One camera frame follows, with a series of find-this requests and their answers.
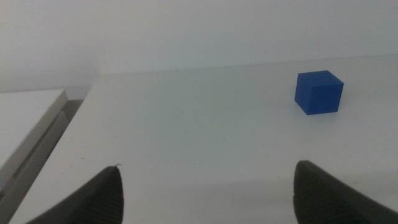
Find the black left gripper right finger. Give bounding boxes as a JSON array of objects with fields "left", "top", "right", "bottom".
[{"left": 293, "top": 160, "right": 398, "bottom": 224}]

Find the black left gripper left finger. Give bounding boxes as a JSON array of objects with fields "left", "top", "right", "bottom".
[{"left": 24, "top": 164, "right": 124, "bottom": 224}]

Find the blue cube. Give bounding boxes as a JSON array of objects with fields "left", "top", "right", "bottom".
[{"left": 294, "top": 70, "right": 345, "bottom": 116}]

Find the white side table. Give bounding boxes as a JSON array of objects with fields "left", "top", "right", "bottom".
[{"left": 0, "top": 89, "right": 85, "bottom": 224}]

